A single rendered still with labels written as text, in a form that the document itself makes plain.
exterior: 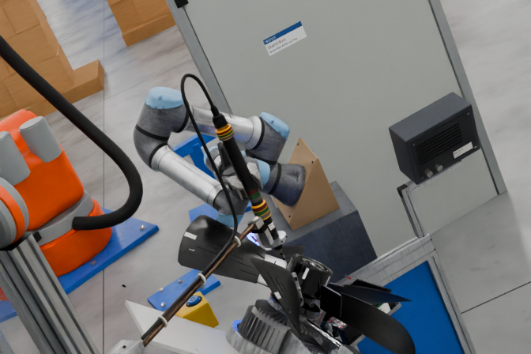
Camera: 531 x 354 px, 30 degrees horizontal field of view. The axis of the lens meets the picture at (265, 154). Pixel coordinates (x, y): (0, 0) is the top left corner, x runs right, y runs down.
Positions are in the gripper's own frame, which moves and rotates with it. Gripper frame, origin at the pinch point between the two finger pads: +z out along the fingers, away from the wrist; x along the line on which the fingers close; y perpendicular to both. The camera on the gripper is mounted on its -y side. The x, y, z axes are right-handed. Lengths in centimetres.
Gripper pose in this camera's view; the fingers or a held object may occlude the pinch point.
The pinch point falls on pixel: (248, 180)
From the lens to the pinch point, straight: 265.3
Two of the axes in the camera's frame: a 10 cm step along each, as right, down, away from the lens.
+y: 3.9, 8.5, 3.5
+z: 3.4, 2.3, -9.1
